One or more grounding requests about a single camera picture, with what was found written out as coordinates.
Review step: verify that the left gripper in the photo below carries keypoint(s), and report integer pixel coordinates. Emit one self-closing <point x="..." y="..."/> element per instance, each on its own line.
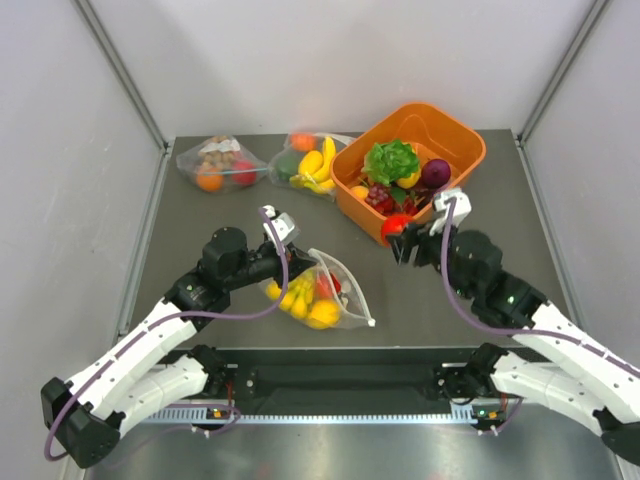
<point x="296" y="261"/>

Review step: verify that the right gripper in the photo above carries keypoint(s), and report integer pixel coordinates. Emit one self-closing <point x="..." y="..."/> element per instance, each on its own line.
<point x="413" y="235"/>

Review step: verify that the fake red tomato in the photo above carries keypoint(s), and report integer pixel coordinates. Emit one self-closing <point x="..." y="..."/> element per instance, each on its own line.
<point x="394" y="225"/>

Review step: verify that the fake yellow banana bunch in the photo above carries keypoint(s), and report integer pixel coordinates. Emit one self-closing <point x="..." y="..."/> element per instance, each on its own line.
<point x="298" y="299"/>

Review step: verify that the polka dot zip bag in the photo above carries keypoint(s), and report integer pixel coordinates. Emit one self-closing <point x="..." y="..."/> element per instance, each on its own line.
<point x="339" y="301"/>

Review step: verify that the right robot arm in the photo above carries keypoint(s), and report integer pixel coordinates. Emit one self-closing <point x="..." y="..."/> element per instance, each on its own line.
<point x="594" y="386"/>

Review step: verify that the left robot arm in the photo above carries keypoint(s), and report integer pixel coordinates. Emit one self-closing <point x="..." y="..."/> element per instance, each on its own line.
<point x="89" y="413"/>

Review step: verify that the fake yellow lemon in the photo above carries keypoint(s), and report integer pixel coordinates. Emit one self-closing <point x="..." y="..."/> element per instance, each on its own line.
<point x="409" y="181"/>

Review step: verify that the fake purple onion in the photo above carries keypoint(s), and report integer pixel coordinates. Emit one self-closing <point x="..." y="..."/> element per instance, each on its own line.
<point x="435" y="173"/>

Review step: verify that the fake green lettuce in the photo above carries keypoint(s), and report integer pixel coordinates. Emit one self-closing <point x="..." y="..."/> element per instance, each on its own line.
<point x="387" y="162"/>

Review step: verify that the fake red apple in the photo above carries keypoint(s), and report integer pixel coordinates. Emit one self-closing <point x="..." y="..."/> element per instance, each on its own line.
<point x="244" y="173"/>

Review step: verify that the clear bag with bananas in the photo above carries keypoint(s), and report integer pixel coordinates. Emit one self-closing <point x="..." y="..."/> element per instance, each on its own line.
<point x="304" y="162"/>

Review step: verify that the fake orange fruit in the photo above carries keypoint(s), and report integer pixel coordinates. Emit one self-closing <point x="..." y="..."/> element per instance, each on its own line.
<point x="210" y="179"/>

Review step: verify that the clear bag with nuts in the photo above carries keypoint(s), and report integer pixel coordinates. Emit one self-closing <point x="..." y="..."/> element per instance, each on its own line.
<point x="221" y="152"/>

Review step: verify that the orange plastic bin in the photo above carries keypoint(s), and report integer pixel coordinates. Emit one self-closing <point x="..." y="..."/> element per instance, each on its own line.
<point x="431" y="132"/>

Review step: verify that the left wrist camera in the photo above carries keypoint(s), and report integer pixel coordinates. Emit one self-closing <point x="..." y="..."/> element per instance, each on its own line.
<point x="279" y="225"/>

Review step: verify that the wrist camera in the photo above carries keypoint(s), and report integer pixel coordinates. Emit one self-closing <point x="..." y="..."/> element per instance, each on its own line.
<point x="450" y="206"/>
<point x="279" y="225"/>

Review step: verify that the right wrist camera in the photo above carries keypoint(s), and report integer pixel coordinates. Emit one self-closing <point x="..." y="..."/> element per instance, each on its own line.
<point x="450" y="206"/>

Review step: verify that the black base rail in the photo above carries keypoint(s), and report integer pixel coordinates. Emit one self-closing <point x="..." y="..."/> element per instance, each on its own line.
<point x="358" y="381"/>

